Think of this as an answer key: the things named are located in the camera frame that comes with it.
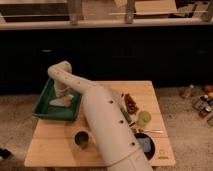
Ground blue sponge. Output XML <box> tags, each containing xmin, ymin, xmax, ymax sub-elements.
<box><xmin>138</xmin><ymin>138</ymin><xmax>151</xmax><ymax>152</ymax></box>

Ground green cup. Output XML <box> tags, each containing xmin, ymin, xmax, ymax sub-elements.
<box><xmin>137</xmin><ymin>111</ymin><xmax>151</xmax><ymax>127</ymax></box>

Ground grey towel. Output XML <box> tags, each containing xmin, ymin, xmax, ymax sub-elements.
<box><xmin>49</xmin><ymin>95</ymin><xmax>73</xmax><ymax>107</ymax></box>

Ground metal cup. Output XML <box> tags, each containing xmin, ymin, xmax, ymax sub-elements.
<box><xmin>75</xmin><ymin>131</ymin><xmax>89</xmax><ymax>148</ymax></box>

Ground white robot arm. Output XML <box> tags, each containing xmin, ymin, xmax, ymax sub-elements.
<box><xmin>48</xmin><ymin>61</ymin><xmax>153</xmax><ymax>171</ymax></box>

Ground green cucumber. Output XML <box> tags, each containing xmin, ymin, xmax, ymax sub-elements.
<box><xmin>120</xmin><ymin>106</ymin><xmax>132</xmax><ymax>123</ymax></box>

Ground green plastic tray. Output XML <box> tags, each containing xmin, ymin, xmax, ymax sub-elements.
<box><xmin>32</xmin><ymin>78</ymin><xmax>81</xmax><ymax>121</ymax></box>

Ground metal spoon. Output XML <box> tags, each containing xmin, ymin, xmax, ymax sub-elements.
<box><xmin>139</xmin><ymin>129</ymin><xmax>164</xmax><ymax>134</ymax></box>

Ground wooden table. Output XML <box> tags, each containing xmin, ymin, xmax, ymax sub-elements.
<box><xmin>24</xmin><ymin>81</ymin><xmax>176</xmax><ymax>168</ymax></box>

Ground dark brown bowl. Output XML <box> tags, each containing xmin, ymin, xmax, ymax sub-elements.
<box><xmin>135</xmin><ymin>133</ymin><xmax>155</xmax><ymax>160</ymax></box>

